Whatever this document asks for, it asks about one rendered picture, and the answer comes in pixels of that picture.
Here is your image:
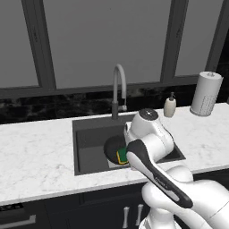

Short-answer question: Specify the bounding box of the dark drawer front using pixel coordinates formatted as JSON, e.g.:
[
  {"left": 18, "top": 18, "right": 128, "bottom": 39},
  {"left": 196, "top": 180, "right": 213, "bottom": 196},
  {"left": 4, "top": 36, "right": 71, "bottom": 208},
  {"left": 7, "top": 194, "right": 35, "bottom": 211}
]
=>
[{"left": 80, "top": 182, "right": 148, "bottom": 206}]

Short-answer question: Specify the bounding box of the black round pan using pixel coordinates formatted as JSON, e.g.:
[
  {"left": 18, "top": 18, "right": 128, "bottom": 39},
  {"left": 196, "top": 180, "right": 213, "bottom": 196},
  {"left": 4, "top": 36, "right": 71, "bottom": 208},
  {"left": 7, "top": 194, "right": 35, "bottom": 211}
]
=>
[{"left": 103, "top": 134, "right": 128, "bottom": 162}]

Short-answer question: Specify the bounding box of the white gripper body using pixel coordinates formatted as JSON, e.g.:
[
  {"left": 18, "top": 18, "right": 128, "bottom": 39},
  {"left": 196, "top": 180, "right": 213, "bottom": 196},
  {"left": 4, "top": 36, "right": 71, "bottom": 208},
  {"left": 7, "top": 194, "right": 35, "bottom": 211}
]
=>
[{"left": 106, "top": 158, "right": 132, "bottom": 170}]

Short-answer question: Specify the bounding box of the white paper towel roll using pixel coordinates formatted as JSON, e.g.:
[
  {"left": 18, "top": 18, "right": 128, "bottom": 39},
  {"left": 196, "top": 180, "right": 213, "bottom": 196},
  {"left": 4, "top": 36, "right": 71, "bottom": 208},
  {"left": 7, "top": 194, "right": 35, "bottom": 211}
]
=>
[{"left": 189, "top": 71, "right": 225, "bottom": 117}]

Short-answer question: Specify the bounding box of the dark framed window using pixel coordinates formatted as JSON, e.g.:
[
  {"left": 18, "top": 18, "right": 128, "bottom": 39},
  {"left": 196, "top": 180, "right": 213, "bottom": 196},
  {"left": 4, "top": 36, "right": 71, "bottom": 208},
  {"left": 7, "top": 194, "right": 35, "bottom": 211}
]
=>
[{"left": 0, "top": 0, "right": 229, "bottom": 100}]

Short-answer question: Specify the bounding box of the dark grey sink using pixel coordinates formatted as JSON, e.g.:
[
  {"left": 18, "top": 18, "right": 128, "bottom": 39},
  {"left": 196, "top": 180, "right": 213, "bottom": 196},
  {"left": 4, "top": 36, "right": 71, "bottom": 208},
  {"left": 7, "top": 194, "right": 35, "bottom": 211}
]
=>
[{"left": 72, "top": 114, "right": 187, "bottom": 176}]

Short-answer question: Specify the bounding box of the green and yellow sponge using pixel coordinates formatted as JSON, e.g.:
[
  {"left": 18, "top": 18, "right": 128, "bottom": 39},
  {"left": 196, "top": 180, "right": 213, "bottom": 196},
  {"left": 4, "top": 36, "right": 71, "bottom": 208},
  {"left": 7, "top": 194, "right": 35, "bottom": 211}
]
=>
[{"left": 115, "top": 146, "right": 130, "bottom": 165}]

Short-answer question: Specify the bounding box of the white cupboard handle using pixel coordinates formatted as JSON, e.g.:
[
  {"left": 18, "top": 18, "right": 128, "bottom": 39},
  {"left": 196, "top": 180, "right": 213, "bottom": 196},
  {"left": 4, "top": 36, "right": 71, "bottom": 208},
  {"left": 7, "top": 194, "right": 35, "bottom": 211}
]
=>
[
  {"left": 135, "top": 203, "right": 144, "bottom": 227},
  {"left": 122, "top": 206, "right": 131, "bottom": 229}
]

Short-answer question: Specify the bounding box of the dark cupboard door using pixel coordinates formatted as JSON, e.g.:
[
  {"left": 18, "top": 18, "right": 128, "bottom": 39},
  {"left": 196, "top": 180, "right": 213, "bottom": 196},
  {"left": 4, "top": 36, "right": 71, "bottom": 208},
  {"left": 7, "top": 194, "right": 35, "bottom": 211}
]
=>
[
  {"left": 132, "top": 200, "right": 151, "bottom": 229},
  {"left": 47, "top": 202, "right": 134, "bottom": 229}
]

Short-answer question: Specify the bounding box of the black dishwasher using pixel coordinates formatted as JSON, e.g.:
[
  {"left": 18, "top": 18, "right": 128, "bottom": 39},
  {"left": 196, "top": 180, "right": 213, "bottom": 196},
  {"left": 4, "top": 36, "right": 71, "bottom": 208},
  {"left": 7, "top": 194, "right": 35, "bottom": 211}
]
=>
[{"left": 0, "top": 199, "right": 48, "bottom": 229}]

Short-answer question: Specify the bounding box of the cream soap dispenser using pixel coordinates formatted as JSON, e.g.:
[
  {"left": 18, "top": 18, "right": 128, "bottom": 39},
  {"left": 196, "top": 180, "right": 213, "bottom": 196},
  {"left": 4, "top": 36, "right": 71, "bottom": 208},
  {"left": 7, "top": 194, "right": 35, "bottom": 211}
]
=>
[{"left": 163, "top": 91, "right": 177, "bottom": 119}]

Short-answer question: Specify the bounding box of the grey curved tap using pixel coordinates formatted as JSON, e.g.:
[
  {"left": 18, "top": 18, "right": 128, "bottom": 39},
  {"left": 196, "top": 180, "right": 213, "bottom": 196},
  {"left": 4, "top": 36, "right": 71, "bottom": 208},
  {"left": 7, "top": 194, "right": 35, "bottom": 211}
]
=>
[{"left": 111, "top": 63, "right": 129, "bottom": 121}]

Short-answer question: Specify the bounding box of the silver dishwasher handle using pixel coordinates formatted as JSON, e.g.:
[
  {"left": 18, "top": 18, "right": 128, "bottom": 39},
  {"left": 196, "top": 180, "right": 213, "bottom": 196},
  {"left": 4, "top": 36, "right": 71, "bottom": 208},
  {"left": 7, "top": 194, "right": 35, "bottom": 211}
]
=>
[{"left": 0, "top": 214, "right": 38, "bottom": 229}]

